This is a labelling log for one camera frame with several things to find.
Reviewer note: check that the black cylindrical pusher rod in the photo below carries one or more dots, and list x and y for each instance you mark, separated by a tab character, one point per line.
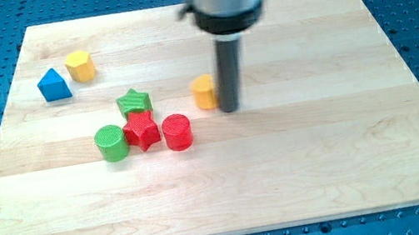
227	61

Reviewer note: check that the yellow heart block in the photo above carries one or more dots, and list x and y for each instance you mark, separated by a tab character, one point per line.
202	89

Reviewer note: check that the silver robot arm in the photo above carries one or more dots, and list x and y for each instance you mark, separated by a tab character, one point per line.
225	20

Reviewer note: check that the red cylinder block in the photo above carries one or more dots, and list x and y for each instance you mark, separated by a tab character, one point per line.
177	132

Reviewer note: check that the green star block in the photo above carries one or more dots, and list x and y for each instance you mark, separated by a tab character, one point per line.
134	102

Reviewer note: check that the red star block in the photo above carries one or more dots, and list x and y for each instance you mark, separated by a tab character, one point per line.
141	130

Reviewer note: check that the green cylinder block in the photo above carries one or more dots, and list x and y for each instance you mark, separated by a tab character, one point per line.
111	143

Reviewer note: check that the yellow hexagon block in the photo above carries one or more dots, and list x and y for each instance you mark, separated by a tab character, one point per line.
80	66

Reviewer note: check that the light wooden board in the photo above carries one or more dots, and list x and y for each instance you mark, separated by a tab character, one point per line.
328	126

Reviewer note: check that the blue triangle block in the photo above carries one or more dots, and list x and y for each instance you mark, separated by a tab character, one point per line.
53	87

